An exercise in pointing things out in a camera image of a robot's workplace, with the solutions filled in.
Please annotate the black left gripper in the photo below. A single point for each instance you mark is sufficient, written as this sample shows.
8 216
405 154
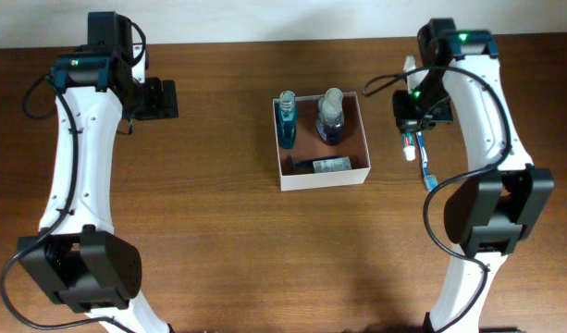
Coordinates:
155 107

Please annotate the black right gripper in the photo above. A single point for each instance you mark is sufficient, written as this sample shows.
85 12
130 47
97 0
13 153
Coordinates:
409 121

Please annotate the purple pump soap bottle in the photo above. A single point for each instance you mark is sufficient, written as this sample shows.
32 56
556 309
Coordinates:
330 120

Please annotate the green toothpaste tube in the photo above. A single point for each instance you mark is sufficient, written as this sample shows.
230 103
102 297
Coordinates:
408 147

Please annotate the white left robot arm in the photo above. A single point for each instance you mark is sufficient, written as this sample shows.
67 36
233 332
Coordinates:
75 258

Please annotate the green soap box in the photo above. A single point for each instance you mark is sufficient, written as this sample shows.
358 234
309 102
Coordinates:
334 164

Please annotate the blue white toothbrush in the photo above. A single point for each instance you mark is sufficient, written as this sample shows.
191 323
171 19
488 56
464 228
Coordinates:
430 181

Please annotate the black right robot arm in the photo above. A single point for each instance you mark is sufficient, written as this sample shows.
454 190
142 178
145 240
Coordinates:
502 194

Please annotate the blue Listerine mouthwash bottle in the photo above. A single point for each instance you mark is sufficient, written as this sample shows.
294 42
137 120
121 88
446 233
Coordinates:
287 119

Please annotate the blue disposable razor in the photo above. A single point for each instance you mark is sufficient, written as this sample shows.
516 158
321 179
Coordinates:
293 166

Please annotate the pink open box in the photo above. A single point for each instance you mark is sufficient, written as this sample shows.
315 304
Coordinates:
308 145

